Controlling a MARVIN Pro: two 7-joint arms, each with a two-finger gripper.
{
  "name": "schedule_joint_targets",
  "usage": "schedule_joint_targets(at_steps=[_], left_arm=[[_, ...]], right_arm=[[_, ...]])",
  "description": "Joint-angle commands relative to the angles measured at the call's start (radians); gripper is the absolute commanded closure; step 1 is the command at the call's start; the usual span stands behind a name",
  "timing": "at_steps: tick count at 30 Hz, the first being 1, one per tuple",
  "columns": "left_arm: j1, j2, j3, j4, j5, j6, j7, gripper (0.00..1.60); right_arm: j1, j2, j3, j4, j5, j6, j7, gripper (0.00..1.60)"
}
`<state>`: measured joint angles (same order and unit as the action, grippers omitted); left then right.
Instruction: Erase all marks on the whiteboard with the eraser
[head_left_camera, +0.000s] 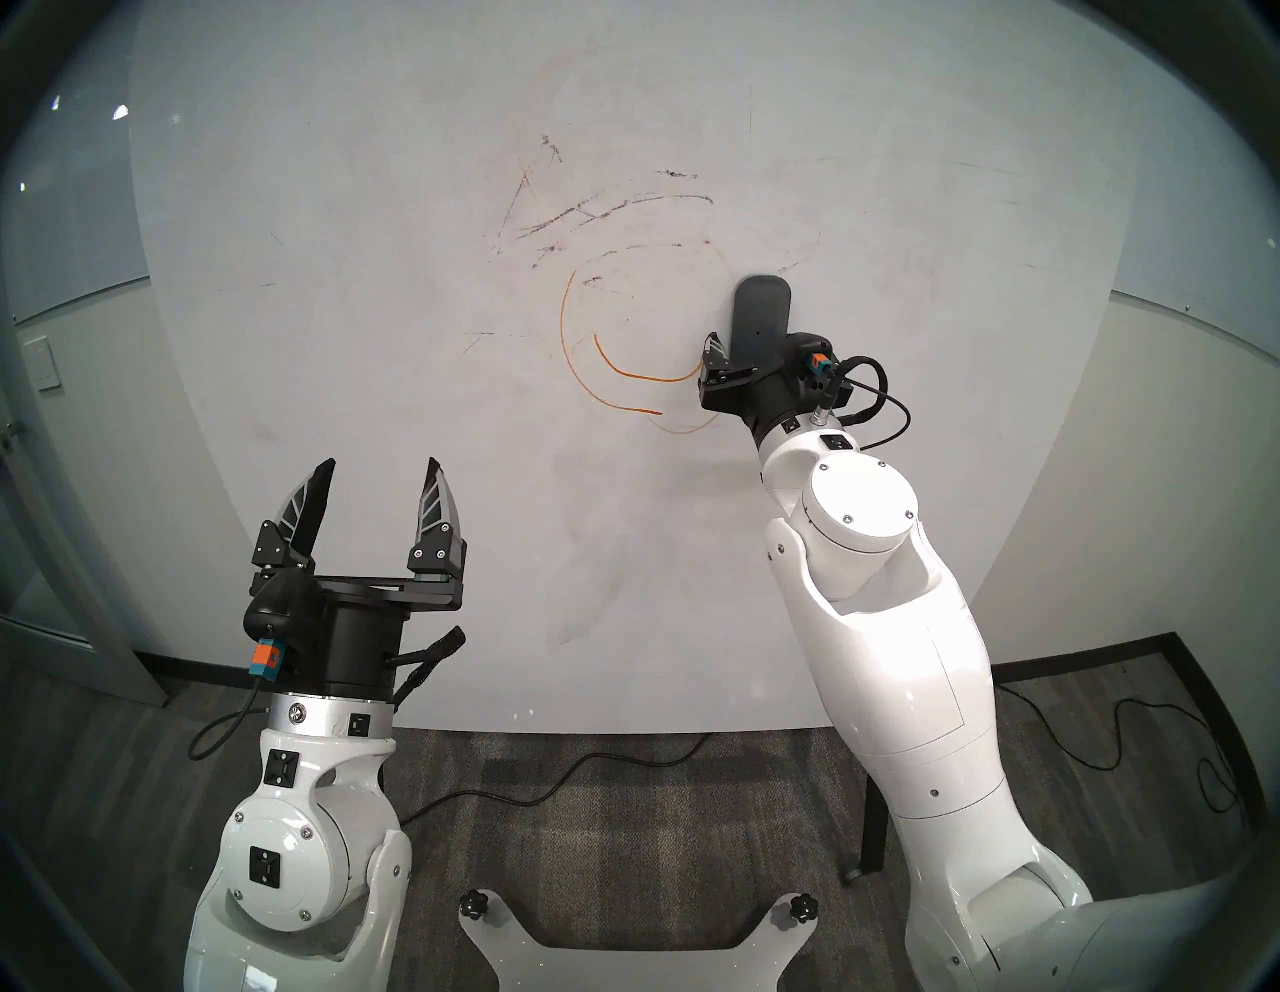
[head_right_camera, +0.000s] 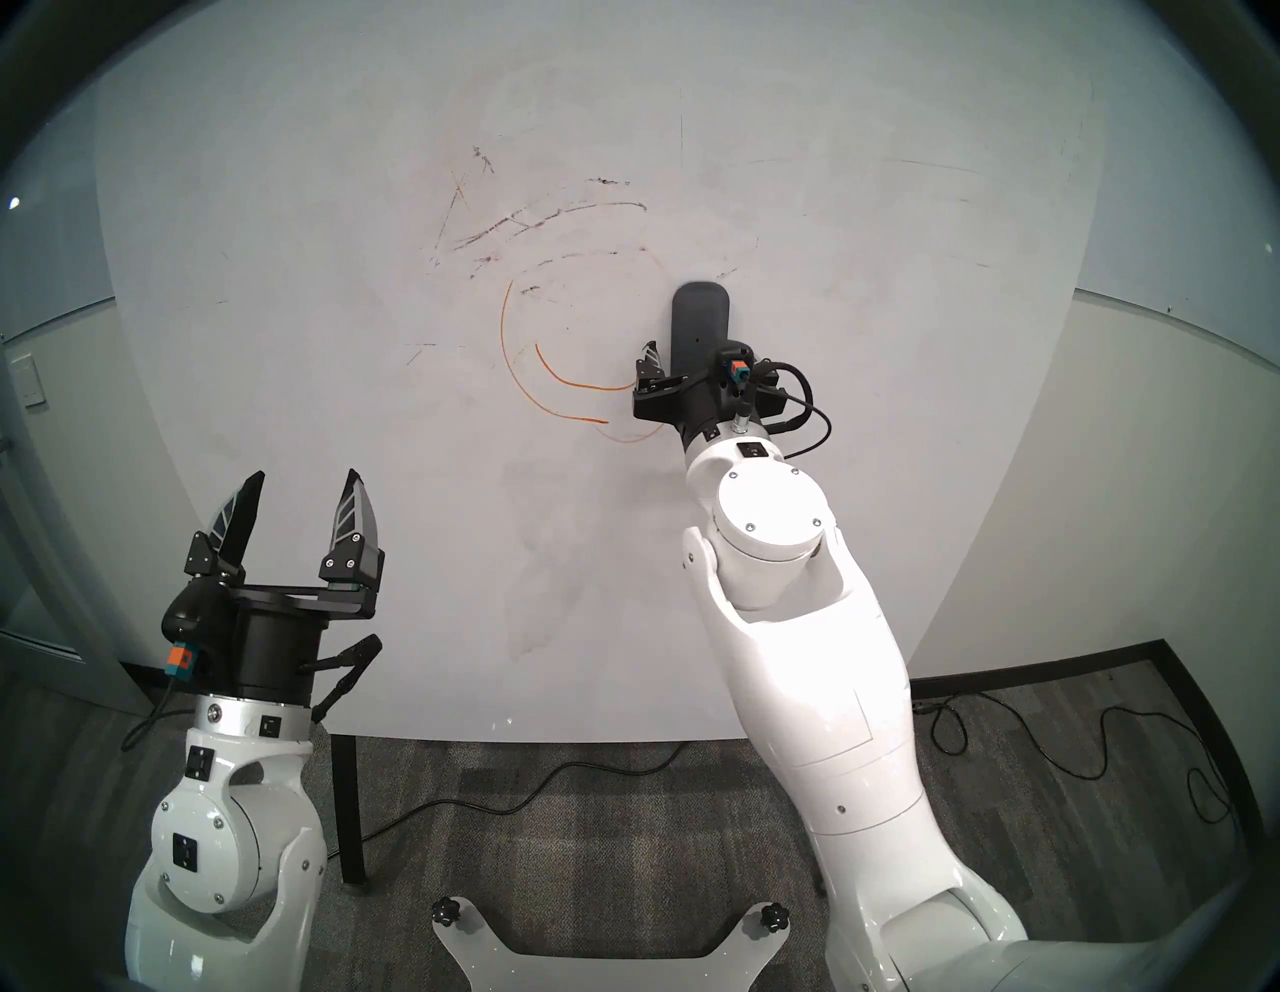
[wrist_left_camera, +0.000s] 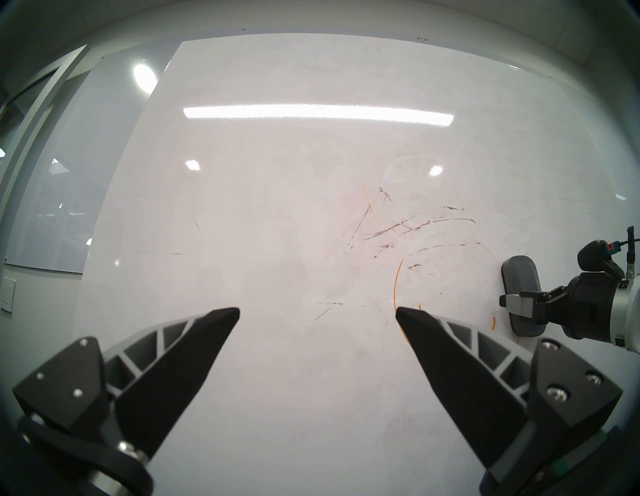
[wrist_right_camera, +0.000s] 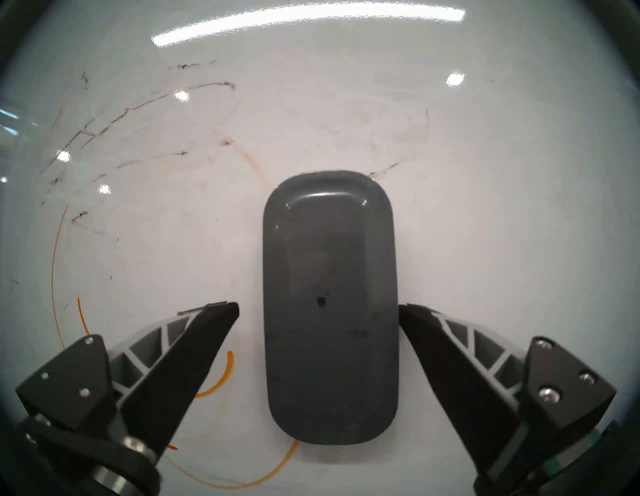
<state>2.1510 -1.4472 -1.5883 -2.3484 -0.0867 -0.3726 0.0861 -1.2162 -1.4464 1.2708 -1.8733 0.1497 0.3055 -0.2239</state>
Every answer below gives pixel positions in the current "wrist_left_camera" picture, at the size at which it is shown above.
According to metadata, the dark grey whiteboard eraser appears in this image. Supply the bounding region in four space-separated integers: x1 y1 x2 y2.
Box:
501 255 548 338

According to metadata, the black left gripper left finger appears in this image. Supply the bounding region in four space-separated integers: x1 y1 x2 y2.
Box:
12 307 241 458

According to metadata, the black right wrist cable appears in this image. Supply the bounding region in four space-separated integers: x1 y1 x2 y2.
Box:
617 226 640 275

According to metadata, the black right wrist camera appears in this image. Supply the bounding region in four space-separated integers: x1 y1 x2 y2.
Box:
577 240 626 281

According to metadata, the white wall light switch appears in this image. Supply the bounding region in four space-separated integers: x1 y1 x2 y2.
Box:
0 277 17 315

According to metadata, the wall glass board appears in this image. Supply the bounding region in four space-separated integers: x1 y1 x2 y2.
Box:
2 42 181 275

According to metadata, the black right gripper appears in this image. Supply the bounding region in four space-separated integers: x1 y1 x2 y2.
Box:
499 272 626 344

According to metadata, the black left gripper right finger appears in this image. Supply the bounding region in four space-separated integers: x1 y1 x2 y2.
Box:
395 306 623 496

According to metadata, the large white whiteboard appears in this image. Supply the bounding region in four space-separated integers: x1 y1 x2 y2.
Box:
70 32 640 496

